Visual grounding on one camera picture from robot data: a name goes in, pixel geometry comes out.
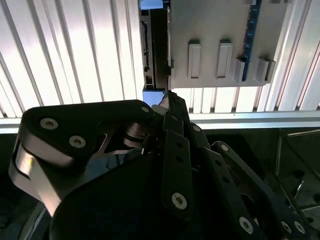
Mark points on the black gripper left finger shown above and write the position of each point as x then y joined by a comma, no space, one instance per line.
62,120

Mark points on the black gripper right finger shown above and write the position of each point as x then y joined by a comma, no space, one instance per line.
225,175

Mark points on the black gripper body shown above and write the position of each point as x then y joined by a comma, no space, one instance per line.
112,205

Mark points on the hard disk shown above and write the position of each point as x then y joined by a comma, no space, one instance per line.
160,50

